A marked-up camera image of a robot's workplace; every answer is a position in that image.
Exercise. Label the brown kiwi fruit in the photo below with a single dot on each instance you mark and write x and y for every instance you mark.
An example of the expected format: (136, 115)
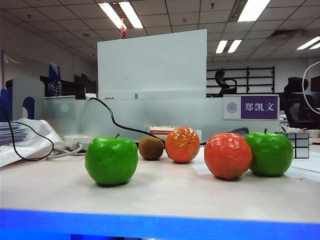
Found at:
(150, 148)

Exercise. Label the orange fruit with navel dot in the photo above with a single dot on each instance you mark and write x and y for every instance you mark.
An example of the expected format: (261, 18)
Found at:
(182, 146)

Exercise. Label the reddish orange fruit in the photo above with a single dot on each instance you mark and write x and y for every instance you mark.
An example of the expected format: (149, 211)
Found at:
(227, 156)

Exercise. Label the green plastic apple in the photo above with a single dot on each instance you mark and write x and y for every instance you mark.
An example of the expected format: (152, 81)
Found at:
(111, 162)
(272, 155)

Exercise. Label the red white box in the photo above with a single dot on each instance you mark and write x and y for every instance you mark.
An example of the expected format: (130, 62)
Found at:
(157, 130)

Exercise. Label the white board panel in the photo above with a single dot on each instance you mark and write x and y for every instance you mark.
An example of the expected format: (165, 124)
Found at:
(150, 65)

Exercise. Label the black stapler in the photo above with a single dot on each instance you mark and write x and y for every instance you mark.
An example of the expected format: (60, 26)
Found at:
(241, 130)

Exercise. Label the white power adapter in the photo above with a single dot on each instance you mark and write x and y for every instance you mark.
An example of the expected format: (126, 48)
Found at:
(77, 141)

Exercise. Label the red hanging ornament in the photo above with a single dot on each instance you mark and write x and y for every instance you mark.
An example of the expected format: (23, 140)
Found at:
(122, 32)

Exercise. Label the ceiling fluorescent light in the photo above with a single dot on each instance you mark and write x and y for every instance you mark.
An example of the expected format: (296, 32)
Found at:
(221, 46)
(308, 43)
(253, 10)
(130, 13)

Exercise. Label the black shelf rack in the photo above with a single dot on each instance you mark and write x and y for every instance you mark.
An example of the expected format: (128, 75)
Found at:
(248, 80)

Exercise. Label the purple white name plate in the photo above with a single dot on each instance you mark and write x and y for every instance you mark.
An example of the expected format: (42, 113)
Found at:
(258, 107)

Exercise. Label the blue tape strip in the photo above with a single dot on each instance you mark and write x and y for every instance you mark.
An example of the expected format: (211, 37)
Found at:
(160, 225)

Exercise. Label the blue crystal trophy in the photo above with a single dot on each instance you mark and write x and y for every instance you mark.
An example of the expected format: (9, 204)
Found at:
(53, 75)

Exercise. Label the white plastic bag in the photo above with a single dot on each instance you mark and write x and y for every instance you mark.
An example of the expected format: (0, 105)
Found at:
(42, 130)

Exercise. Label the grey metal bookend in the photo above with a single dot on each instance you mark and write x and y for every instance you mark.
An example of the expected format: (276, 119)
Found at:
(27, 86)

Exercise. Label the black mesh office chair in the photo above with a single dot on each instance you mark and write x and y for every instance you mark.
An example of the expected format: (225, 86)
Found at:
(297, 110)

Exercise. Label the silver mirror cube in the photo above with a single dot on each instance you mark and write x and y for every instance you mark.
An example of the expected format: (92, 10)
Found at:
(301, 147)

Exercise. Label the printed paper stack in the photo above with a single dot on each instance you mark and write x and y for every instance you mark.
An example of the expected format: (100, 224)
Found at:
(12, 133)

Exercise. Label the white paper sheet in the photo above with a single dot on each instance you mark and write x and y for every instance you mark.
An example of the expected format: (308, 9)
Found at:
(306, 165)

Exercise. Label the blue file holder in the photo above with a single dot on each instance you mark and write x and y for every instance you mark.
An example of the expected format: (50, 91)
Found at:
(5, 105)

